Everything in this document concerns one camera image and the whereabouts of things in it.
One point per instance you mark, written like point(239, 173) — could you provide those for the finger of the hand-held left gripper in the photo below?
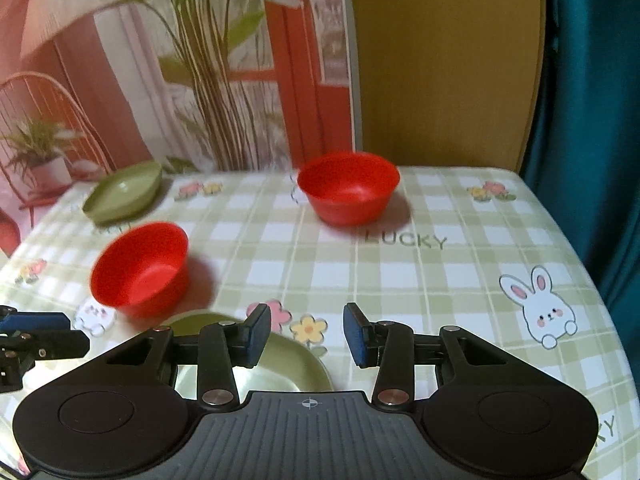
point(35, 321)
point(55, 345)

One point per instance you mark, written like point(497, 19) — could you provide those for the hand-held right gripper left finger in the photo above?
point(257, 337)

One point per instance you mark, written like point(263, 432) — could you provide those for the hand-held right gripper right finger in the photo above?
point(356, 337)

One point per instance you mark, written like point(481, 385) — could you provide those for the green oval plate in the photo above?
point(122, 195)
point(295, 370)

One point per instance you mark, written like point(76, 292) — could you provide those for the red plastic bowl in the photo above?
point(140, 270)
point(350, 190)

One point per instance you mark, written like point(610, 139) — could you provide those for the green checked rabbit tablecloth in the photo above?
point(450, 285)

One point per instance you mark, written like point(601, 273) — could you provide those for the brown wooden board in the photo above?
point(440, 60)

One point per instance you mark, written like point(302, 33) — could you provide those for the teal curtain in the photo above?
point(590, 110)

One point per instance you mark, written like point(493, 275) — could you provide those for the printed plant wall backdrop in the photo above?
point(125, 85)

